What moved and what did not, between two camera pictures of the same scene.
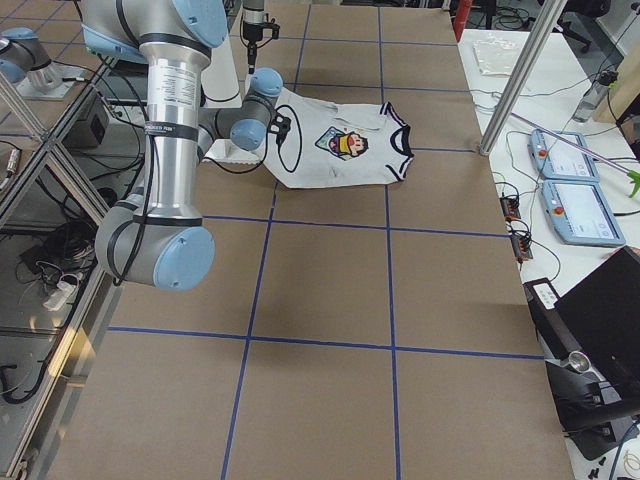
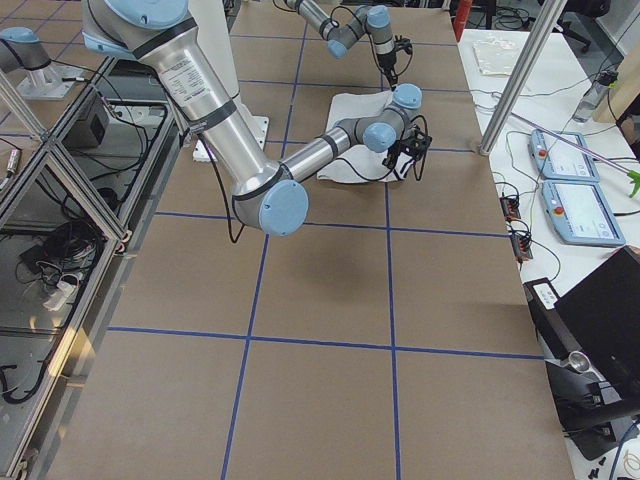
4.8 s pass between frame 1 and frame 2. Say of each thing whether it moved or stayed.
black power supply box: stayed
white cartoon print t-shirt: moved
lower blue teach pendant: stayed
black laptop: stayed
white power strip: stayed
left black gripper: moved
